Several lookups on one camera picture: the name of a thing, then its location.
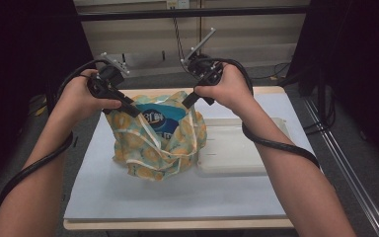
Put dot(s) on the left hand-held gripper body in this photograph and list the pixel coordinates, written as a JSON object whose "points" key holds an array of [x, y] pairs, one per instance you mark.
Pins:
{"points": [[103, 82]]}

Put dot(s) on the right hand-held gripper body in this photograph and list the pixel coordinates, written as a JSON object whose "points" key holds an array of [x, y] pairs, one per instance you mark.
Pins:
{"points": [[207, 70]]}

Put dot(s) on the blue food pouch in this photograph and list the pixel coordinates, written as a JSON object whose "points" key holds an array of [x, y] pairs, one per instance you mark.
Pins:
{"points": [[164, 121]]}

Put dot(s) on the green orange patterned cloth bag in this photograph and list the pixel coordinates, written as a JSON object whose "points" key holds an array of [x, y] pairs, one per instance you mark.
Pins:
{"points": [[144, 151]]}

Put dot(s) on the white plastic tray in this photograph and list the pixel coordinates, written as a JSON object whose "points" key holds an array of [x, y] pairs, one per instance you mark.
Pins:
{"points": [[230, 151]]}

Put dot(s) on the person's right hand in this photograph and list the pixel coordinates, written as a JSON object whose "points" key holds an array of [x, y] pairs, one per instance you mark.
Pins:
{"points": [[233, 89]]}

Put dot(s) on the person's left hand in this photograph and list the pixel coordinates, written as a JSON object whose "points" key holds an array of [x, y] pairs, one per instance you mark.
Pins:
{"points": [[75, 98]]}

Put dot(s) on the black stand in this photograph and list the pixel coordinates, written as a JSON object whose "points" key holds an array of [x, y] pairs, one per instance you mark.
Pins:
{"points": [[50, 95]]}

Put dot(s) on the yellow tape strip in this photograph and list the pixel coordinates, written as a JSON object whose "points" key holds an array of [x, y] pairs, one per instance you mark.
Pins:
{"points": [[41, 110]]}

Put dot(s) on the black horizontal bar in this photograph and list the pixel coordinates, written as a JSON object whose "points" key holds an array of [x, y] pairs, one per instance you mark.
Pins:
{"points": [[243, 11]]}

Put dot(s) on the dark curtain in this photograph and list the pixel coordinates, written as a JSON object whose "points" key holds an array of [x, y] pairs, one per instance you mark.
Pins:
{"points": [[19, 49], [358, 49]]}

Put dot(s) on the white wall socket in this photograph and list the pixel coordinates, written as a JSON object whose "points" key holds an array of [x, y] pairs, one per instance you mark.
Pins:
{"points": [[177, 4]]}

